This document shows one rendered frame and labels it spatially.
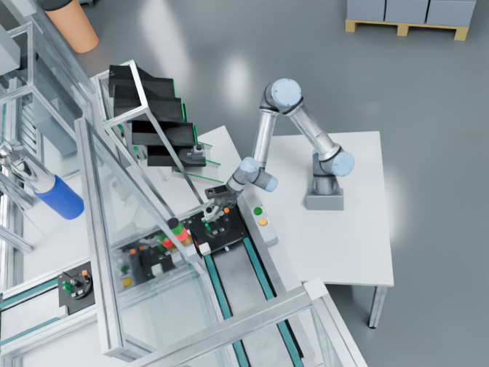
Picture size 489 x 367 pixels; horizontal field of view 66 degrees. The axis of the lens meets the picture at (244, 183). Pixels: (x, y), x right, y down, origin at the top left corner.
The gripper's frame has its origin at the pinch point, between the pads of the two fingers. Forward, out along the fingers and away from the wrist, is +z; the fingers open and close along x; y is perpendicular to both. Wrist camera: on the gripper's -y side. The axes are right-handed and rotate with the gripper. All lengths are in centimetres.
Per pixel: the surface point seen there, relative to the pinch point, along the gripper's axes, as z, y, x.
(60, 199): 60, -47, 52
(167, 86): -32, -27, 45
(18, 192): 87, -62, 78
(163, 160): -6.8, -21.7, 23.0
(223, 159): 4, 30, 49
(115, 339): -49, -74, -77
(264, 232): -5.8, 24.8, -14.1
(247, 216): -2.1, 22.5, -1.4
